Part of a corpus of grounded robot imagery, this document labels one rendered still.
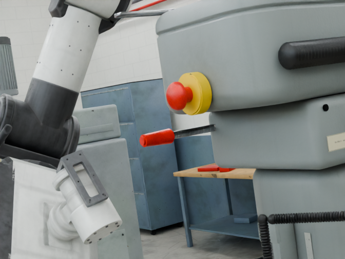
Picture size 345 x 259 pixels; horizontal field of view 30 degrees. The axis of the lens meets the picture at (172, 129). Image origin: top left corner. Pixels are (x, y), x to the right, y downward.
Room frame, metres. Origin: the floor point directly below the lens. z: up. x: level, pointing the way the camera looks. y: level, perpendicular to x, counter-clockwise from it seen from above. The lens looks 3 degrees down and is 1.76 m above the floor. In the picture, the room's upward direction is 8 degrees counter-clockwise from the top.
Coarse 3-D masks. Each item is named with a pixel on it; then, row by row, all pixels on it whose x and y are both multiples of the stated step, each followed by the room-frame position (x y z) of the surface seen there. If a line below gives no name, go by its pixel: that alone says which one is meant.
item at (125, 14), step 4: (120, 12) 0.97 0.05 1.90; (124, 12) 0.98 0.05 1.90; (128, 12) 0.98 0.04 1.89; (132, 12) 0.98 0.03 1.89; (136, 12) 0.99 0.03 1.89; (140, 12) 0.99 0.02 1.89; (144, 12) 0.99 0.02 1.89; (148, 12) 1.00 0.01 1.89; (152, 12) 1.00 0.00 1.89; (156, 12) 1.01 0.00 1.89; (160, 12) 1.01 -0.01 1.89; (164, 12) 1.02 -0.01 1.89; (116, 16) 0.98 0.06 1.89; (120, 16) 0.98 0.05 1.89; (124, 16) 0.98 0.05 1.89; (128, 16) 0.99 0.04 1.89; (132, 16) 0.99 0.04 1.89; (136, 16) 1.00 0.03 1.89; (140, 16) 1.01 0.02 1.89
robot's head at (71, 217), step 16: (64, 176) 0.96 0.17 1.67; (80, 176) 0.97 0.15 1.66; (64, 192) 0.97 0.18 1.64; (96, 192) 0.96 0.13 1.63; (64, 208) 0.98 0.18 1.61; (80, 208) 0.94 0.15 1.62; (96, 208) 0.94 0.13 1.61; (112, 208) 0.96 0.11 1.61; (64, 224) 0.98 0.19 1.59; (80, 224) 0.94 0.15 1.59; (96, 224) 0.93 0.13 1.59; (112, 224) 0.95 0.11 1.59; (96, 240) 0.97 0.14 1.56
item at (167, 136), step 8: (168, 128) 1.00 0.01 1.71; (192, 128) 1.02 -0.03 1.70; (200, 128) 1.03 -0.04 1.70; (208, 128) 1.04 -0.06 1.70; (144, 136) 0.97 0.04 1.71; (152, 136) 0.97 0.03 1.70; (160, 136) 0.98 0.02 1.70; (168, 136) 0.99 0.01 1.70; (176, 136) 1.00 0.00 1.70; (184, 136) 1.01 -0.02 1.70; (144, 144) 0.97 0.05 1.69; (152, 144) 0.98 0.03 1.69; (160, 144) 0.99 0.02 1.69
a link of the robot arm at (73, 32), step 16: (64, 0) 1.15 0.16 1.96; (128, 0) 1.17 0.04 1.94; (64, 16) 1.16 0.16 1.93; (80, 16) 1.16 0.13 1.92; (96, 16) 1.17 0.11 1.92; (48, 32) 1.18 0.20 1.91; (64, 32) 1.15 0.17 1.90; (80, 32) 1.16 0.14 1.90; (96, 32) 1.18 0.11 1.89; (48, 48) 1.16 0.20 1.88; (64, 48) 1.15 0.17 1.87; (80, 48) 1.16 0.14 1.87; (48, 64) 1.15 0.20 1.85; (64, 64) 1.15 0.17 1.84; (80, 64) 1.17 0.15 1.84; (48, 80) 1.15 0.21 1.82; (64, 80) 1.15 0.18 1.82; (80, 80) 1.18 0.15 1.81
